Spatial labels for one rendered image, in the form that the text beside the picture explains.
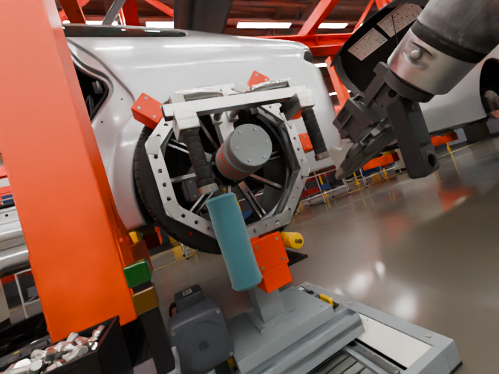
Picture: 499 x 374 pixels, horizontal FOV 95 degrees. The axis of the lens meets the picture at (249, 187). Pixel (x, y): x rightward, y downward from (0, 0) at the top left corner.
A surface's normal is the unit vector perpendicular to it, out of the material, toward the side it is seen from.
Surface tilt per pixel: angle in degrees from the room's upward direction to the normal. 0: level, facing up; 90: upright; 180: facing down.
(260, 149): 90
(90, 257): 90
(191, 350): 90
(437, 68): 122
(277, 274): 90
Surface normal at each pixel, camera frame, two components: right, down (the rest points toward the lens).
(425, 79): -0.46, 0.66
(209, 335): 0.33, -0.16
